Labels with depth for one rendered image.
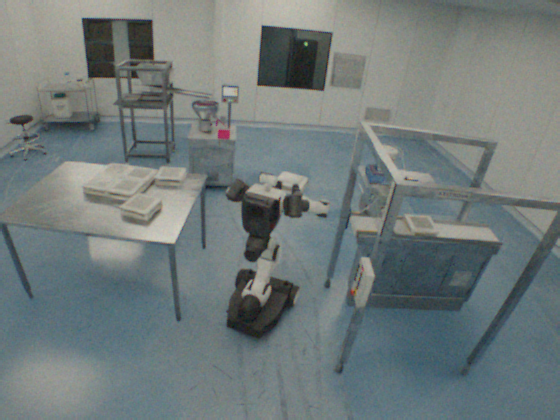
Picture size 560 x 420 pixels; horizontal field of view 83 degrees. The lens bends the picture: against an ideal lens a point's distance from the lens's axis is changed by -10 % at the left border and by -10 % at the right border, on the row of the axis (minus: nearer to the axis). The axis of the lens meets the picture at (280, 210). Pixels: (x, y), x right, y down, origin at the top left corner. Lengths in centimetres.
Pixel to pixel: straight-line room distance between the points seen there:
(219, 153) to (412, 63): 485
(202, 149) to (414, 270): 301
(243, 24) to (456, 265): 562
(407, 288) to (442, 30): 601
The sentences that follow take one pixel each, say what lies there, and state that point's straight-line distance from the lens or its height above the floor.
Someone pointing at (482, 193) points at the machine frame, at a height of 169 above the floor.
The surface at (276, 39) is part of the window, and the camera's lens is 730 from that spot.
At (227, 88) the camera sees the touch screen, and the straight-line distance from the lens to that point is 491.
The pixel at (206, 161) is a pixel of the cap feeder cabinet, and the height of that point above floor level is 44.
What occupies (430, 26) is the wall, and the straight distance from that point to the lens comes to 818.
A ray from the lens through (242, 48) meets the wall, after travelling 728.
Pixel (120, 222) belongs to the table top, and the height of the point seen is 88.
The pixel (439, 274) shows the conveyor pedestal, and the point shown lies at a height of 48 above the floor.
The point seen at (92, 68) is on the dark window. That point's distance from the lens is 786.
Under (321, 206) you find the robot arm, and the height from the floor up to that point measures 120.
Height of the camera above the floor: 247
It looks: 32 degrees down
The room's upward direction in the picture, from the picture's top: 7 degrees clockwise
